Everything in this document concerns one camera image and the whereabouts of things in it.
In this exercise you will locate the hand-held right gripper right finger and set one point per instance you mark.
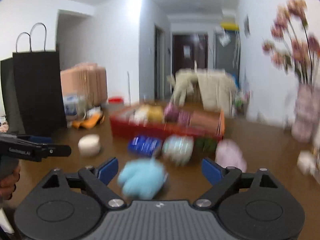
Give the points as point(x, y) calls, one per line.
point(212, 171)

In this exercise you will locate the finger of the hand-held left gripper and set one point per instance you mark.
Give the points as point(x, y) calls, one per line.
point(37, 139)
point(57, 151)

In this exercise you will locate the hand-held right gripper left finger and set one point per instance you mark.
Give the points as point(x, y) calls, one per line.
point(108, 171)

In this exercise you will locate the light blue plush toy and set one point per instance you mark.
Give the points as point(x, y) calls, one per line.
point(142, 180)

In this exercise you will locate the blue tissue pack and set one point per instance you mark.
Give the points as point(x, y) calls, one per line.
point(145, 145)

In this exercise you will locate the brown layered sponge block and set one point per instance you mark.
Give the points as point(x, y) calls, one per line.
point(205, 122)

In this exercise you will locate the red cardboard box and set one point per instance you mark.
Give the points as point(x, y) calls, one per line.
point(140, 131)

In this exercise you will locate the purple satin scrunchie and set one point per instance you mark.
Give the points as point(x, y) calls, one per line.
point(176, 115)

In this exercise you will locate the yellow white plush dog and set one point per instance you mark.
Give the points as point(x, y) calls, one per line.
point(150, 113)

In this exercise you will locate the person's left hand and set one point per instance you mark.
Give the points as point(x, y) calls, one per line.
point(10, 185)

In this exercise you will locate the light purple plush toy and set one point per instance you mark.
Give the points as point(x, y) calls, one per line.
point(230, 155)

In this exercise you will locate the dark green sponge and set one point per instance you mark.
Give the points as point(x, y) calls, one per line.
point(205, 145)

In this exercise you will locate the round white sponge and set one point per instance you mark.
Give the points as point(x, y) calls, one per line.
point(89, 145)

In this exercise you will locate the pale green wrapped pack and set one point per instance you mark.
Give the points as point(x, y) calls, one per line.
point(177, 150)

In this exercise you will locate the black paper bag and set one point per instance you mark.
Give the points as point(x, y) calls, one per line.
point(37, 92)

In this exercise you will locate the red bucket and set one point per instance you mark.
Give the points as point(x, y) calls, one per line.
point(116, 100)

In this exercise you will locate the pink suitcase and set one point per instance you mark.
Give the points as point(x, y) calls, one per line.
point(85, 85)

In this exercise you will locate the beige jacket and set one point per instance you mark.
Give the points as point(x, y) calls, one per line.
point(212, 87)

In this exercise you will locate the white charger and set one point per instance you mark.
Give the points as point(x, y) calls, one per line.
point(306, 162)

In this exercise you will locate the pink textured vase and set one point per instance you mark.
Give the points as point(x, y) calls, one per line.
point(306, 112)

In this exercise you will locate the grey refrigerator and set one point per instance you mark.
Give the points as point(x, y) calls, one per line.
point(227, 52)

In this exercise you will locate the dark brown door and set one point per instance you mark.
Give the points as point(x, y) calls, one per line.
point(190, 52)

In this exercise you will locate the paper notice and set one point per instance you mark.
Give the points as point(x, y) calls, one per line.
point(187, 50)

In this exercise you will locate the hanging clear plastic bag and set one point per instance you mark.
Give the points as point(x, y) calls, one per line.
point(223, 39)

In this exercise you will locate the yellow box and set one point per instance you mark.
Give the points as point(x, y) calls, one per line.
point(230, 26)

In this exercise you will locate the dried pink roses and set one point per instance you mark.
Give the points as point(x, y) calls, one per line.
point(292, 47)

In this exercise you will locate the wall poster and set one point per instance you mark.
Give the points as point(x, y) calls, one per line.
point(247, 25)

